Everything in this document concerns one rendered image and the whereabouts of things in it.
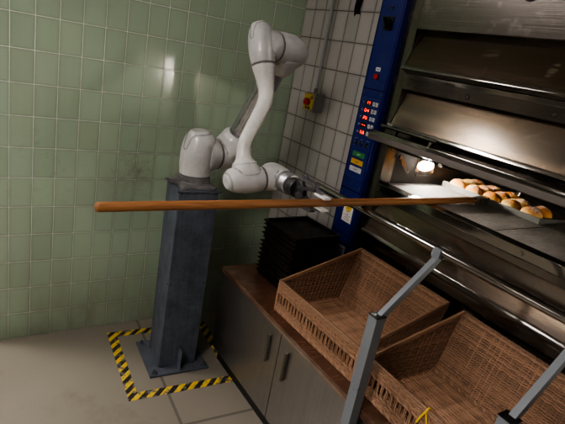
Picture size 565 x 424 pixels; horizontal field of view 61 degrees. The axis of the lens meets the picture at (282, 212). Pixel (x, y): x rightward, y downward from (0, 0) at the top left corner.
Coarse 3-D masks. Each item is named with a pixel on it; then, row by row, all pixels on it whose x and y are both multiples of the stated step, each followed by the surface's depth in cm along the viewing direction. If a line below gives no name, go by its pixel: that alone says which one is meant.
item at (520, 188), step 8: (368, 136) 219; (376, 136) 215; (392, 144) 207; (400, 144) 203; (416, 152) 196; (424, 152) 193; (432, 160) 189; (440, 160) 186; (448, 160) 183; (456, 168) 180; (464, 168) 177; (472, 168) 175; (480, 176) 172; (488, 176) 169; (496, 176) 167; (504, 184) 164; (512, 184) 162; (520, 184) 160; (520, 192) 165; (528, 192) 157; (536, 192) 155; (544, 192) 153; (544, 200) 164; (552, 200) 151; (560, 200) 149
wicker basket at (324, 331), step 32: (352, 256) 238; (288, 288) 211; (320, 288) 233; (352, 288) 238; (384, 288) 224; (416, 288) 211; (288, 320) 213; (320, 320) 194; (352, 320) 223; (416, 320) 189; (320, 352) 194; (352, 352) 179
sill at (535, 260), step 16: (384, 192) 231; (400, 192) 224; (416, 208) 215; (432, 208) 208; (448, 224) 201; (464, 224) 195; (496, 240) 183; (512, 240) 182; (528, 256) 173; (544, 256) 170; (560, 272) 164
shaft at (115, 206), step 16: (96, 208) 136; (112, 208) 137; (128, 208) 140; (144, 208) 142; (160, 208) 145; (176, 208) 148; (192, 208) 151; (208, 208) 154; (224, 208) 157; (240, 208) 160; (256, 208) 164
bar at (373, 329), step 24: (336, 192) 205; (432, 264) 160; (456, 264) 155; (408, 288) 157; (504, 288) 140; (384, 312) 155; (552, 312) 129; (360, 360) 160; (360, 384) 160; (360, 408) 165; (528, 408) 119
